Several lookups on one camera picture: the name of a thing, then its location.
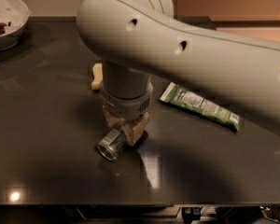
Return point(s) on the white bowl with food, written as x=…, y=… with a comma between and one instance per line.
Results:
x=14, y=14

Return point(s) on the yellow sponge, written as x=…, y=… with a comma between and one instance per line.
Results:
x=97, y=71

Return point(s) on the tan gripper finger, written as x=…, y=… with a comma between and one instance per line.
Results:
x=111, y=121
x=134, y=129

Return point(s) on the green chip bag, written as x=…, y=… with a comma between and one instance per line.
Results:
x=189, y=101

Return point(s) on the silver blue redbull can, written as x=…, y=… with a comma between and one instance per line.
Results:
x=112, y=145

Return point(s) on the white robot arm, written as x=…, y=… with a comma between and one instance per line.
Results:
x=140, y=38

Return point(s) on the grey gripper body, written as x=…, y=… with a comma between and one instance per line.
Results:
x=125, y=107

